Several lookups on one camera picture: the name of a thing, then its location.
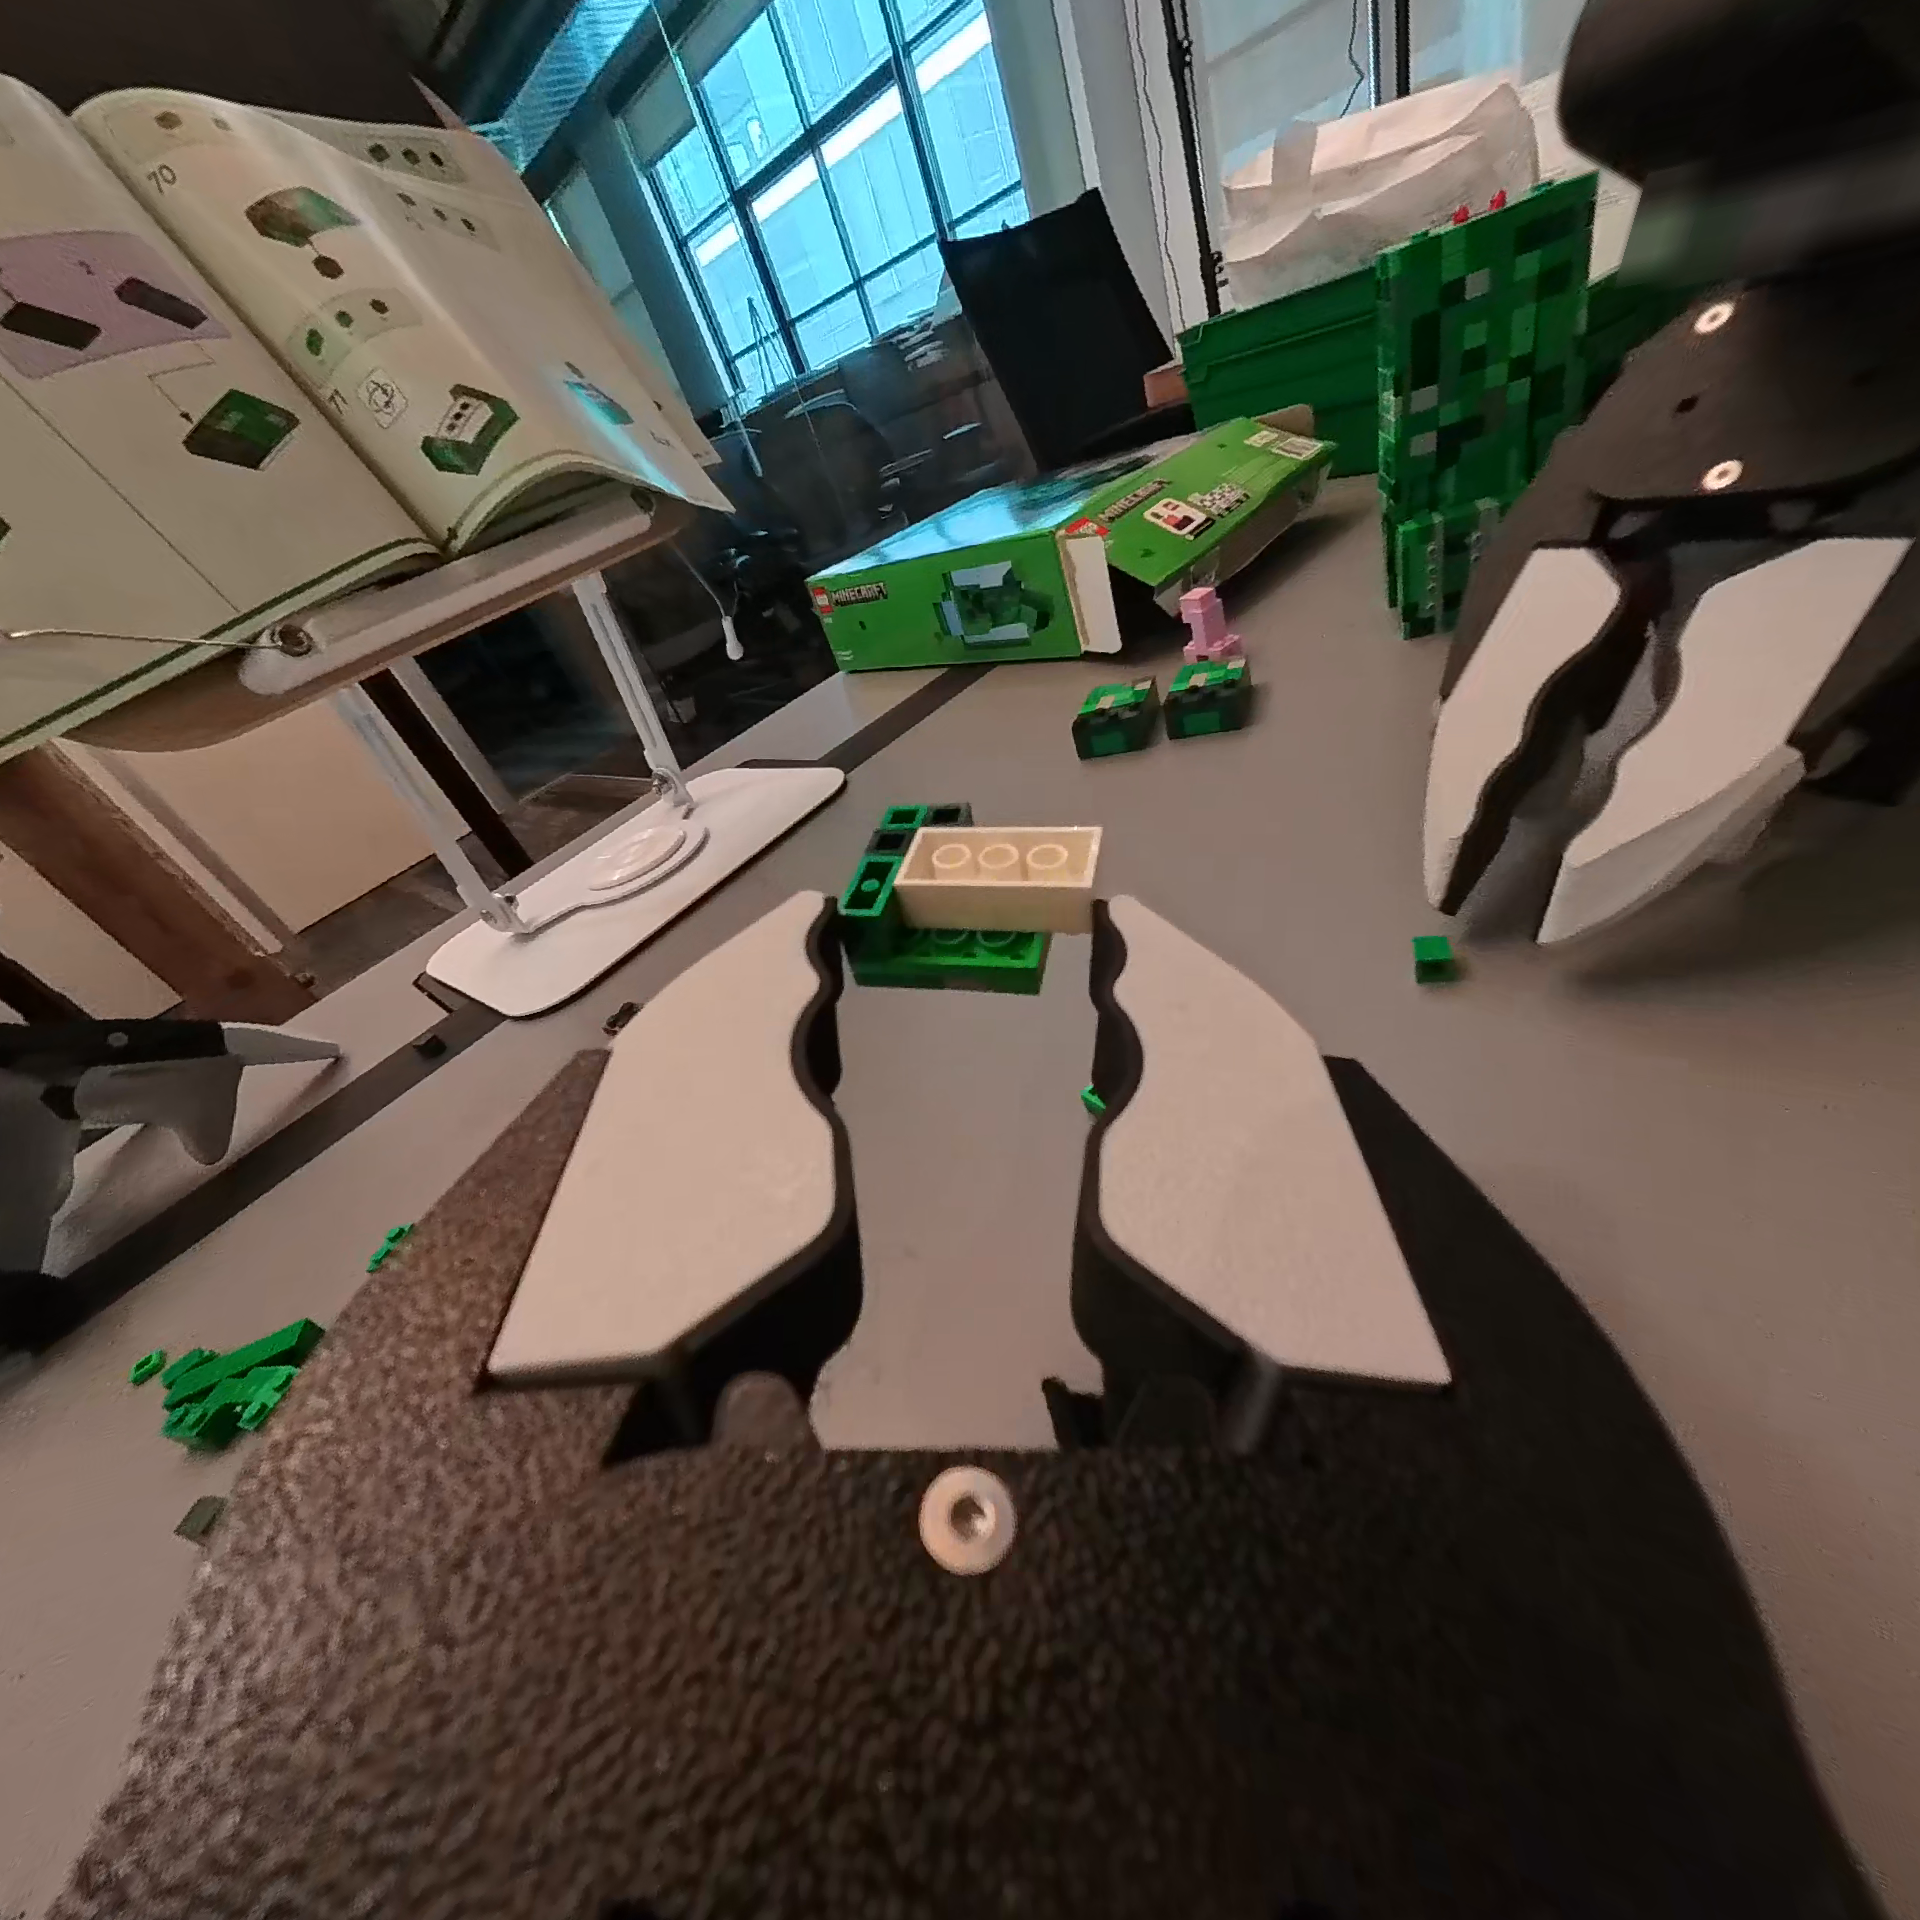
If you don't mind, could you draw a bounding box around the large green lego build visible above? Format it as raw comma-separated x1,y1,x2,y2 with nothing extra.
1377,172,1595,645

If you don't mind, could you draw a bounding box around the black and white spare device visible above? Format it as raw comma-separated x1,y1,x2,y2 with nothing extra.
0,1017,345,1307

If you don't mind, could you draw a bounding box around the bright green lego piece pile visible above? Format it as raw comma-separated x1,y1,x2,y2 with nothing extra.
132,1222,413,1448

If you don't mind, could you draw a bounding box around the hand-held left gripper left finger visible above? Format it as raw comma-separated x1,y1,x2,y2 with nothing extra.
482,891,864,1390

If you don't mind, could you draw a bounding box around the green lego set box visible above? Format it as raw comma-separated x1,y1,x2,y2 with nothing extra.
805,415,1340,675

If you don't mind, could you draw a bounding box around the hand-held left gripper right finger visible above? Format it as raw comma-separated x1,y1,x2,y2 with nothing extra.
1073,895,1453,1448

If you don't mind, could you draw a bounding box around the white book stand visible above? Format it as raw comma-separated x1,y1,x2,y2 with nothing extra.
0,496,848,1021

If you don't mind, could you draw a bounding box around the black office chair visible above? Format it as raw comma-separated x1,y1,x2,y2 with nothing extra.
940,188,1179,488

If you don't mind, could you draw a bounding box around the white plastic bag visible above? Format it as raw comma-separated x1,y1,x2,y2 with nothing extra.
1224,76,1547,324

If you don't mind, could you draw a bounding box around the lego instruction booklet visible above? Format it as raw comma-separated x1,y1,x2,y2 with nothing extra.
0,76,737,752

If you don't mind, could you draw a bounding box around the green lego plate cream brick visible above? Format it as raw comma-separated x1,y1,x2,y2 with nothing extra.
840,805,1105,993

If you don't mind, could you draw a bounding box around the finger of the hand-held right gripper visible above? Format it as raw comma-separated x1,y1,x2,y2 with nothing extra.
1536,535,1914,945
1421,544,1629,917

